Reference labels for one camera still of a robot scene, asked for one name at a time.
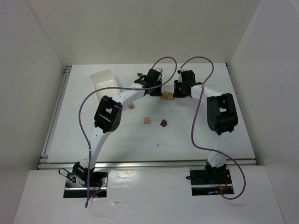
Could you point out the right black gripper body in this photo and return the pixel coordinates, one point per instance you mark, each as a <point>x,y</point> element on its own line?
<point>178,92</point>

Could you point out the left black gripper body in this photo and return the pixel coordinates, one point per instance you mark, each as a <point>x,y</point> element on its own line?
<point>156,91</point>

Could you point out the long light wood block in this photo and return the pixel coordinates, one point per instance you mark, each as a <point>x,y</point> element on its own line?
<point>166,98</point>

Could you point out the notched light wood block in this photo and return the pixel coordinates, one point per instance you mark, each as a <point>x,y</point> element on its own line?
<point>131,106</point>

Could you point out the dark red wood cube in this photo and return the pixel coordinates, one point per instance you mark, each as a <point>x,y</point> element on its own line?
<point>163,123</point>

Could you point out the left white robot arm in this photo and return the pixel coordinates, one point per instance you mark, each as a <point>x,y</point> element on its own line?
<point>108,117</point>

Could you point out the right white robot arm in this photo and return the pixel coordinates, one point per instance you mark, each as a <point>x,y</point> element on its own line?
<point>221,119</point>

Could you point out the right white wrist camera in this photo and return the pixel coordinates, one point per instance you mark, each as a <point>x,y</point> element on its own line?
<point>180,78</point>

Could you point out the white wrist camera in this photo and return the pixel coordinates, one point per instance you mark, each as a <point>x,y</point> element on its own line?
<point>180,78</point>
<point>159,70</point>

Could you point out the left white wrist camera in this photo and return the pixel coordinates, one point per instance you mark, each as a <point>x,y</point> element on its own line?
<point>159,70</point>

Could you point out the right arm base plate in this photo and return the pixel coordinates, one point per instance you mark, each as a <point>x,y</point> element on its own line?
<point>204,185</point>

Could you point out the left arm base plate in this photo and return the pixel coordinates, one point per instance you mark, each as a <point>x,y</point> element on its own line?
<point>74,188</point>

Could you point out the aluminium left rail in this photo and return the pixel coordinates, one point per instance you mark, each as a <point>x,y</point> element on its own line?
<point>55,115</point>

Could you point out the aluminium rail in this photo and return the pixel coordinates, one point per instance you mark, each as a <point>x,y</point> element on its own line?
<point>55,115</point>
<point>43,165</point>

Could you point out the aluminium front rail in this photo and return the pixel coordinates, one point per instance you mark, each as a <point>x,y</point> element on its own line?
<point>43,165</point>

